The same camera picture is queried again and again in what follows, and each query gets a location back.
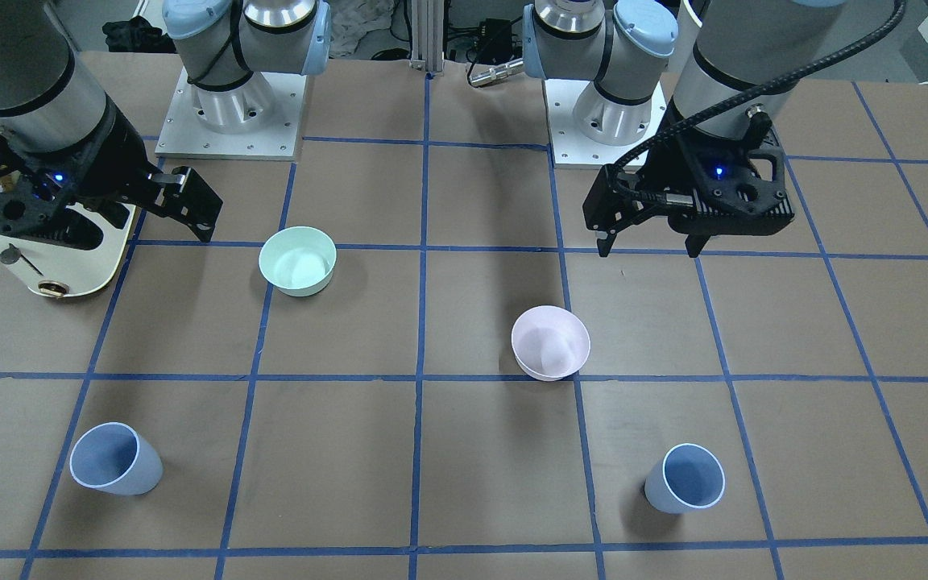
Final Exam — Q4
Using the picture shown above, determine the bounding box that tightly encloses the aluminium frame post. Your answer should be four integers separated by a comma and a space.
408, 0, 445, 77

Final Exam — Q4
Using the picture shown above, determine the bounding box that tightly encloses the blue cup near left arm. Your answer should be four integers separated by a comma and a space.
644, 443, 727, 515

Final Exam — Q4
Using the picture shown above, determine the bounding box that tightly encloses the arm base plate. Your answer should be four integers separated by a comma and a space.
544, 80, 666, 169
155, 71, 307, 162

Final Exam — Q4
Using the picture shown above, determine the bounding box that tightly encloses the black corrugated cable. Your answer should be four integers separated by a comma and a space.
605, 0, 908, 212

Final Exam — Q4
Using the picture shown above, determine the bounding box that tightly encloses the mint green bowl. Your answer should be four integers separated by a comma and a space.
258, 226, 338, 297

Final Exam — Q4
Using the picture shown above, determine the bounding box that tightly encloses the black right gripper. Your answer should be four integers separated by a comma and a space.
0, 100, 222, 247

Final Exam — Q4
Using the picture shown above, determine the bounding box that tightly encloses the blue cup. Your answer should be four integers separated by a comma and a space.
68, 422, 164, 496

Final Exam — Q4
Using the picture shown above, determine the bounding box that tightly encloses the pink bowl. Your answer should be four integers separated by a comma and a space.
511, 305, 590, 382

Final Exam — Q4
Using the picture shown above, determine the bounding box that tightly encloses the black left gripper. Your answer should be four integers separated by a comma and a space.
582, 106, 796, 259

